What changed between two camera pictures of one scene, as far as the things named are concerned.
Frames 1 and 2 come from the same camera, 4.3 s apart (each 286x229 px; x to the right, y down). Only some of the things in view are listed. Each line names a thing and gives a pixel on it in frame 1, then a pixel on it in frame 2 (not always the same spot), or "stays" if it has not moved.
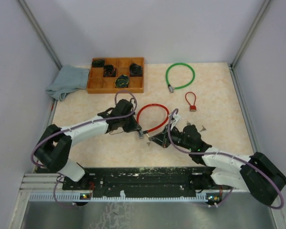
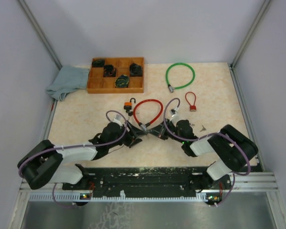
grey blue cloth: (69, 78) stays
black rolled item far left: (98, 63) stays
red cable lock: (140, 133) -> (144, 128)
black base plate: (144, 181) stays
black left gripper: (134, 126) -> (133, 135)
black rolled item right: (136, 70) stays
